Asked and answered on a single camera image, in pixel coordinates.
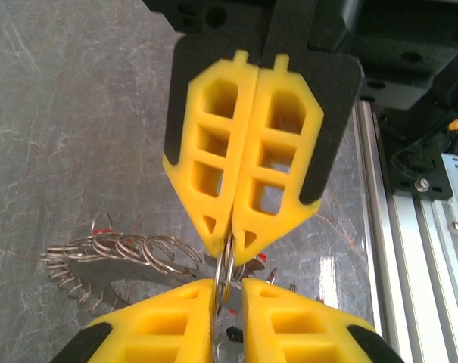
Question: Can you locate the small silver split ring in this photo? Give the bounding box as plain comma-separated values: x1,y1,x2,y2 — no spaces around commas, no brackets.
213,234,237,315

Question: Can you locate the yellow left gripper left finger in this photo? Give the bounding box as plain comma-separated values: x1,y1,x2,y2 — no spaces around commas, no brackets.
49,278,215,363

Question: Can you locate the round metal keyring plate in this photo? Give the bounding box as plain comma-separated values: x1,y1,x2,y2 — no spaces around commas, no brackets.
67,256,252,315

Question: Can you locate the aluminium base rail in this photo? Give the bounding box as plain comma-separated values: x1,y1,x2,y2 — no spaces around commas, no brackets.
355,100,458,363

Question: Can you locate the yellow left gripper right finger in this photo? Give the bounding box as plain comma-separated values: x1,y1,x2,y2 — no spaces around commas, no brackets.
241,278,407,363

